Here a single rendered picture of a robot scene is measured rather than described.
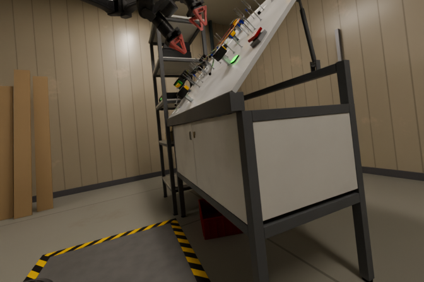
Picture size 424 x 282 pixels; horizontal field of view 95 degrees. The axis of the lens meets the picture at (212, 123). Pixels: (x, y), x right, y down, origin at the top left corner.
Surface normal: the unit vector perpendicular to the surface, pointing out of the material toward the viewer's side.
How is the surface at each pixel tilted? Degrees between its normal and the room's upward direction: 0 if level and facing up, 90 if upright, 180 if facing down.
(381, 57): 90
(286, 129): 90
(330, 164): 90
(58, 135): 90
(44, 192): 81
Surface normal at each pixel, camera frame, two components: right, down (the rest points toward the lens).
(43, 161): 0.47, -0.22
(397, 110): -0.87, 0.07
